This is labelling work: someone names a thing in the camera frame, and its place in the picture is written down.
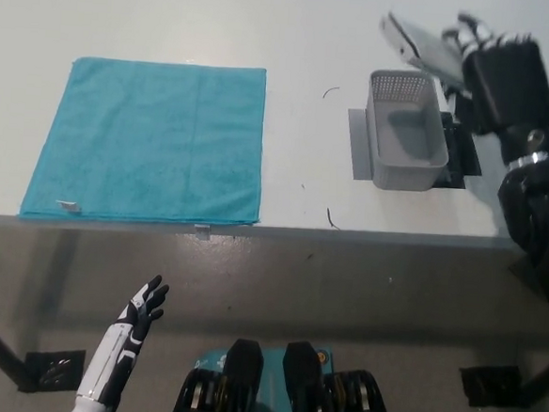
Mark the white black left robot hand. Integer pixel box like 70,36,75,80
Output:
74,269,172,409

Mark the black teal robot torso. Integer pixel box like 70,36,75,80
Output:
167,333,402,412

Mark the black table foot plate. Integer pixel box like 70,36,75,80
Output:
457,361,536,412
17,345,87,397

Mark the grey perforated plastic basket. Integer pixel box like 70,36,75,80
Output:
360,67,456,195

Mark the teal microfibre cloth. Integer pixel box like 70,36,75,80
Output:
18,50,272,235

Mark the white cloth label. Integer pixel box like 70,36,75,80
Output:
55,198,84,214

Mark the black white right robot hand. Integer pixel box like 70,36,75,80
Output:
431,9,549,169

